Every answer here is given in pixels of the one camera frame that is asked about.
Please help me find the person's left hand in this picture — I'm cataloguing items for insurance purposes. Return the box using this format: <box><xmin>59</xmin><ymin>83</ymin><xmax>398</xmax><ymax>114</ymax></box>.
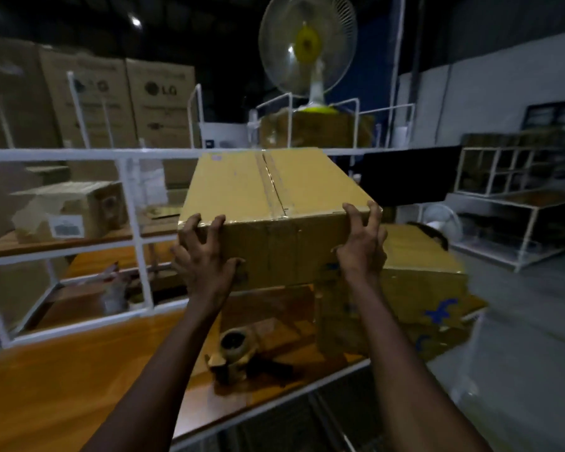
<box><xmin>171</xmin><ymin>213</ymin><xmax>245</xmax><ymax>321</ymax></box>

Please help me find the person's right hand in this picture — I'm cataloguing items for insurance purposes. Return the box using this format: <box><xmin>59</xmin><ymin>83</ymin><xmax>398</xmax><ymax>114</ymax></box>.
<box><xmin>333</xmin><ymin>200</ymin><xmax>388</xmax><ymax>288</ymax></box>

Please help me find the yellow cardboard box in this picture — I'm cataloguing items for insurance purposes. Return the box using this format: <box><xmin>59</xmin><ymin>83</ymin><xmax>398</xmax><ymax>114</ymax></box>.
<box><xmin>178</xmin><ymin>147</ymin><xmax>382</xmax><ymax>293</ymax></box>
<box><xmin>381</xmin><ymin>223</ymin><xmax>470</xmax><ymax>325</ymax></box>

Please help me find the clear packing tape roll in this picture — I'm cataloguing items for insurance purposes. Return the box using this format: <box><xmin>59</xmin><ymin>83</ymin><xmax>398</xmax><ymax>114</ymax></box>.
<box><xmin>218</xmin><ymin>328</ymin><xmax>256</xmax><ymax>364</ymax></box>

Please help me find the yellow black tape dispenser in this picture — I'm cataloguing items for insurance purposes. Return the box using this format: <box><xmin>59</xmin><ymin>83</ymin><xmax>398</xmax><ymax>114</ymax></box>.
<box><xmin>206</xmin><ymin>326</ymin><xmax>295</xmax><ymax>384</ymax></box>

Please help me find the yellow-brown cardboard box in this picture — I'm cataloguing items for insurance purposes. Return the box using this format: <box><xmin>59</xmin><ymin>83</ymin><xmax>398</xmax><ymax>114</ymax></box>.
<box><xmin>314</xmin><ymin>282</ymin><xmax>490</xmax><ymax>363</ymax></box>

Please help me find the person's right forearm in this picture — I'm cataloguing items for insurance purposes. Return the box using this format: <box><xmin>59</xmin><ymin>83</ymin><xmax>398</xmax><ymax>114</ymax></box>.
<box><xmin>353</xmin><ymin>277</ymin><xmax>493</xmax><ymax>452</ymax></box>

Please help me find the person's left forearm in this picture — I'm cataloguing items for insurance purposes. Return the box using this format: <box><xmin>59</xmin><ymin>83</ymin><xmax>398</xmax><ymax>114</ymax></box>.
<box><xmin>82</xmin><ymin>305</ymin><xmax>222</xmax><ymax>452</ymax></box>

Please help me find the flattened cardboard sheet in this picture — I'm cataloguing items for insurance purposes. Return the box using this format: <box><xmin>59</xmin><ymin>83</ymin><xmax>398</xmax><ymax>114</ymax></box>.
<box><xmin>141</xmin><ymin>204</ymin><xmax>183</xmax><ymax>224</ymax></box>

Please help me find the taped box with barcode label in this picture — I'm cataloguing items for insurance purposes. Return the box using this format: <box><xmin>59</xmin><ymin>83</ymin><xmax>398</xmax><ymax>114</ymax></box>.
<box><xmin>10</xmin><ymin>181</ymin><xmax>128</xmax><ymax>244</ymax></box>

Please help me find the black monitor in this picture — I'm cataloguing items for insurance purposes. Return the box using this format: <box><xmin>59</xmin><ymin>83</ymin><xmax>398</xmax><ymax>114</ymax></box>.
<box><xmin>353</xmin><ymin>145</ymin><xmax>462</xmax><ymax>208</ymax></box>

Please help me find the white spray bottle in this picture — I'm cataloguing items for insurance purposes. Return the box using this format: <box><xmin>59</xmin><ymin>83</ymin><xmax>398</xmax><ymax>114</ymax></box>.
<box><xmin>99</xmin><ymin>263</ymin><xmax>129</xmax><ymax>316</ymax></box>

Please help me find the brown carton under fan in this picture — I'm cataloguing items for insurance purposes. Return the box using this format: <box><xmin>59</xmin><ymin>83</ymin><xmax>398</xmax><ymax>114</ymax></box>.
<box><xmin>259</xmin><ymin>110</ymin><xmax>375</xmax><ymax>149</ymax></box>

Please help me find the wooden shelf board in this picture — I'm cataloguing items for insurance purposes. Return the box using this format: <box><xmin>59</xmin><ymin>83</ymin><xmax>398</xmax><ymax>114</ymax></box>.
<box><xmin>0</xmin><ymin>220</ymin><xmax>180</xmax><ymax>261</ymax></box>

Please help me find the tall printed appliance carton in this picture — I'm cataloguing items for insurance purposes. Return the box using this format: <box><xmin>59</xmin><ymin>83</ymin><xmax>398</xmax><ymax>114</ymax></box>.
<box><xmin>40</xmin><ymin>49</ymin><xmax>138</xmax><ymax>182</ymax></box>
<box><xmin>124</xmin><ymin>58</ymin><xmax>200</xmax><ymax>184</ymax></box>

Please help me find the white background metal rack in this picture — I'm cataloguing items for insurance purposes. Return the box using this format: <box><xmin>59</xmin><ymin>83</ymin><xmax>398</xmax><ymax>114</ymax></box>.
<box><xmin>444</xmin><ymin>145</ymin><xmax>565</xmax><ymax>274</ymax></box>

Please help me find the orange wooden table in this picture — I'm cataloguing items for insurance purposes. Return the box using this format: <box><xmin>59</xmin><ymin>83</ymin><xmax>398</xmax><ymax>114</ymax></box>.
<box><xmin>0</xmin><ymin>282</ymin><xmax>488</xmax><ymax>452</ymax></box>

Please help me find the dark louvered window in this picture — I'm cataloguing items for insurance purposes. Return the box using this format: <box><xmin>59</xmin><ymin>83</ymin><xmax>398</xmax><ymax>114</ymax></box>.
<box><xmin>522</xmin><ymin>100</ymin><xmax>565</xmax><ymax>180</ymax></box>

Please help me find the white metal shelf frame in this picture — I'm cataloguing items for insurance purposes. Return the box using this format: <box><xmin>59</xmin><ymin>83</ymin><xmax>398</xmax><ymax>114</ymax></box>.
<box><xmin>0</xmin><ymin>70</ymin><xmax>462</xmax><ymax>349</ymax></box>

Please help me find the white yellow-hub pedestal fan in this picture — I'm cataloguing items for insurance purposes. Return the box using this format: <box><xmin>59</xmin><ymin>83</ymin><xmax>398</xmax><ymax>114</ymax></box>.
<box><xmin>257</xmin><ymin>0</ymin><xmax>358</xmax><ymax>114</ymax></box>

